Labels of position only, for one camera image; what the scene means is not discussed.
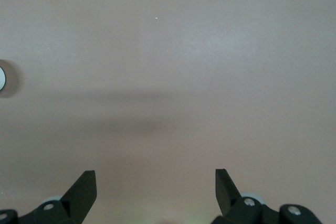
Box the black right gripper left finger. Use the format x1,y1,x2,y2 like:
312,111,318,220
0,170,98,224

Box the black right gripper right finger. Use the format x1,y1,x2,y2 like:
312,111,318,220
211,168,322,224

